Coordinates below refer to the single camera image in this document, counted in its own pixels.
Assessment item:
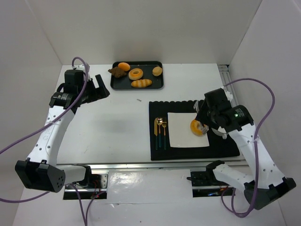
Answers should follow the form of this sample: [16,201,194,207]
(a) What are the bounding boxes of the metal serving tongs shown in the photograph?
[193,100,209,135]

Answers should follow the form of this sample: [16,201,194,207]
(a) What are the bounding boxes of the gold knife green handle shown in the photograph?
[154,118,158,150]

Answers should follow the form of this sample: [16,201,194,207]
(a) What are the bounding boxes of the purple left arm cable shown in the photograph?
[0,56,99,226]

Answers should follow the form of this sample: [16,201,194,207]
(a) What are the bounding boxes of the brown chocolate bread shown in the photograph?
[108,67,127,78]

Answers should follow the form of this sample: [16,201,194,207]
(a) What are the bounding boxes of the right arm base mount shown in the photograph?
[186,171,233,198]

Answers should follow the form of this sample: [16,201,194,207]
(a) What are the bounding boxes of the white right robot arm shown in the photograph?
[196,88,296,210]

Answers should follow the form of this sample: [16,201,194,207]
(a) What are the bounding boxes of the gold fork green handle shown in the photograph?
[162,117,167,150]

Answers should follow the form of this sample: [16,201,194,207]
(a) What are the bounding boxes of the aluminium table rail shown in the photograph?
[56,162,212,170]

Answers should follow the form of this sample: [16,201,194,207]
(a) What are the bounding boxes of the small round tan bun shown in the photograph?
[152,66,163,77]

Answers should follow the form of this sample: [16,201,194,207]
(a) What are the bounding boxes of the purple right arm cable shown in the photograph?
[221,78,276,218]

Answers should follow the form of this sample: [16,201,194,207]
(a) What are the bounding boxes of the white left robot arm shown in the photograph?
[15,67,110,193]

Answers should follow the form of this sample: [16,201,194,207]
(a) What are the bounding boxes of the glazed ring donut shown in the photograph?
[128,68,143,81]

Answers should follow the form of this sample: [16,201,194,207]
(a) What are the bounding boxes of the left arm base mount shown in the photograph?
[63,172,108,200]

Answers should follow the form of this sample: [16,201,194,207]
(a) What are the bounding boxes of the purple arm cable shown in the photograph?
[221,78,276,218]
[0,56,99,226]

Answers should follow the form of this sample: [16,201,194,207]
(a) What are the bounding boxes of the striped oblong bread loaf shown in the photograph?
[131,79,152,88]

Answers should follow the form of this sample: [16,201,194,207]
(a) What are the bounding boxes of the black placemat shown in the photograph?
[149,100,240,161]

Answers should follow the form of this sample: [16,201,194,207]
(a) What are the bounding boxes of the gold spoon green handle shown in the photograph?
[157,117,163,148]

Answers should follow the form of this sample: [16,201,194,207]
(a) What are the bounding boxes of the white square plate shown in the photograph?
[167,113,209,148]

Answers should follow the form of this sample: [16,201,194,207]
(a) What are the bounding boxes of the white soup bowl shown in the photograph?
[211,127,228,139]

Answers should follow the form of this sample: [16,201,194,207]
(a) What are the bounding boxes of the round orange bun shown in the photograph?
[118,62,131,72]

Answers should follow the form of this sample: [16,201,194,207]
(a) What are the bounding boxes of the black bread tray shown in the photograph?
[110,61,164,90]

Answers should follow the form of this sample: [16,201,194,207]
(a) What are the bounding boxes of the orange ring donut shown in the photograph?
[190,120,209,137]

